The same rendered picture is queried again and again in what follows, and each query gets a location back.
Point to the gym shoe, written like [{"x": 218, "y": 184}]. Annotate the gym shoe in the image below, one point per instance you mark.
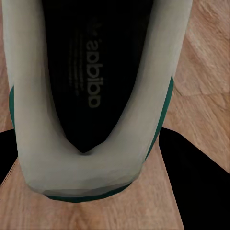
[{"x": 90, "y": 84}]

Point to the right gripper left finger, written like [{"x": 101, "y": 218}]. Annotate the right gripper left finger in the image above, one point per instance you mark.
[{"x": 8, "y": 152}]

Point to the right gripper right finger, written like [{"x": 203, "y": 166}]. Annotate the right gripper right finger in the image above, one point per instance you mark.
[{"x": 200, "y": 186}]

